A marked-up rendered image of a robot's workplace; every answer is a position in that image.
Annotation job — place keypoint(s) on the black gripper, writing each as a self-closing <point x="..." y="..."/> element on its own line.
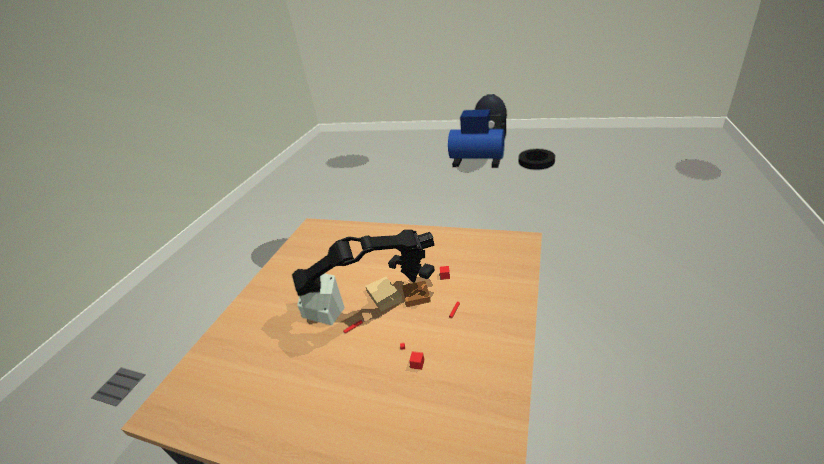
<point x="410" y="267"/>

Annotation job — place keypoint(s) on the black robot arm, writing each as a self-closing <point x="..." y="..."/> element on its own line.
<point x="340" y="254"/>

